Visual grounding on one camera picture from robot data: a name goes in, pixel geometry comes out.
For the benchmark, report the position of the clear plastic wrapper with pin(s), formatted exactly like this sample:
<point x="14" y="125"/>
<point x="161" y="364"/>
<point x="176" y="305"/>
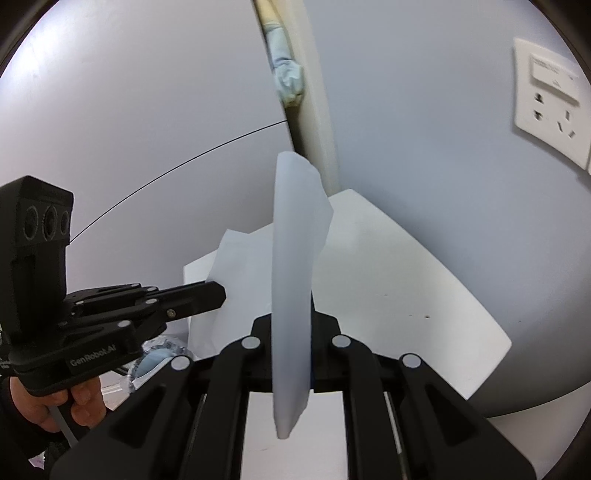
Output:
<point x="301" y="218"/>

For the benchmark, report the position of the light blue hanging clothes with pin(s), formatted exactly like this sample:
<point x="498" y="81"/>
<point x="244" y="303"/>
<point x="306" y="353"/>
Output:
<point x="288" y="75"/>

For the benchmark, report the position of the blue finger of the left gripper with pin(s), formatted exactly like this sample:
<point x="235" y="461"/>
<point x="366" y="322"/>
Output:
<point x="187" y="300"/>

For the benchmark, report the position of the white bed headboard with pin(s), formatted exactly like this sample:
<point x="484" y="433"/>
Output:
<point x="543" y="433"/>

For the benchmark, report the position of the white bubble mailer bag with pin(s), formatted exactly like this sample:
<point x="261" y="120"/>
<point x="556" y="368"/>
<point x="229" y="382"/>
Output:
<point x="242" y="266"/>

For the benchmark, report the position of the white wall power socket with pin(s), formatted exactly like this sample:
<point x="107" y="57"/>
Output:
<point x="552" y="101"/>

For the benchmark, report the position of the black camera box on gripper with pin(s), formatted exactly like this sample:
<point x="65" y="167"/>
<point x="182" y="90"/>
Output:
<point x="35" y="231"/>

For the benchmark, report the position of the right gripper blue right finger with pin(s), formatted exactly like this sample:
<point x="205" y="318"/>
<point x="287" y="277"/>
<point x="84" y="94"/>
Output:
<point x="402" y="419"/>

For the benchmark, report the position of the person's left hand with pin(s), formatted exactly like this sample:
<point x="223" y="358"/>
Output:
<point x="87" y="410"/>

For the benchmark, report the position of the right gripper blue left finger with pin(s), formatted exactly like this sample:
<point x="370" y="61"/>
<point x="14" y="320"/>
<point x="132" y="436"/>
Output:
<point x="186" y="423"/>

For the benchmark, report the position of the trash bin with plastic liner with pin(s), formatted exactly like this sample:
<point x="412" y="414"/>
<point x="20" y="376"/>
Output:
<point x="156" y="353"/>

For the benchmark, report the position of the white wardrobe door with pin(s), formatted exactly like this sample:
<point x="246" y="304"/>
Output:
<point x="159" y="116"/>

